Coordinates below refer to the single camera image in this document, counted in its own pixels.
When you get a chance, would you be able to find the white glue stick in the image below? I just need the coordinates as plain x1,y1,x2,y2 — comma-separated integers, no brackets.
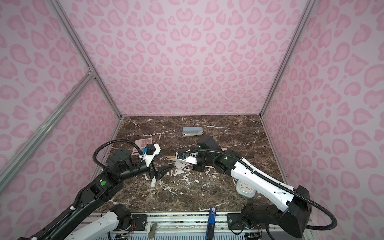
151,177,157,188

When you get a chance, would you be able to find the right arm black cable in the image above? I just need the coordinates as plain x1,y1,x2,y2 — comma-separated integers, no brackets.
184,149,338,231

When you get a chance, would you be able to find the white alarm clock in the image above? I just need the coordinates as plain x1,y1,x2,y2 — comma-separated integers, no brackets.
236,180,257,199

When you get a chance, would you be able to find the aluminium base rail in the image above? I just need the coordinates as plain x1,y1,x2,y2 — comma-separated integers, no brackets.
55,210,319,240

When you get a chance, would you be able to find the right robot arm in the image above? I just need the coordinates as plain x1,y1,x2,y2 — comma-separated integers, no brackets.
185,150,312,239

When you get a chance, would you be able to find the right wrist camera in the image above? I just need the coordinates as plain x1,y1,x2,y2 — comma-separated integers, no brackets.
176,152,198,165

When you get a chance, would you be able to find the beige lined letter paper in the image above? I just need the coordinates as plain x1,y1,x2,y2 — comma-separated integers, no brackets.
166,156,186,163

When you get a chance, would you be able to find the blue tool on rail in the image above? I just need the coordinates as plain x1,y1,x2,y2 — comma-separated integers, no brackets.
206,207,217,240

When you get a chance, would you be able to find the pink calculator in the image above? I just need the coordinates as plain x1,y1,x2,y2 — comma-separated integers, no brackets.
132,138,153,156

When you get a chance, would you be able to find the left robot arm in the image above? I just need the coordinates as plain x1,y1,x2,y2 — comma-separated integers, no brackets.
28,149,174,240

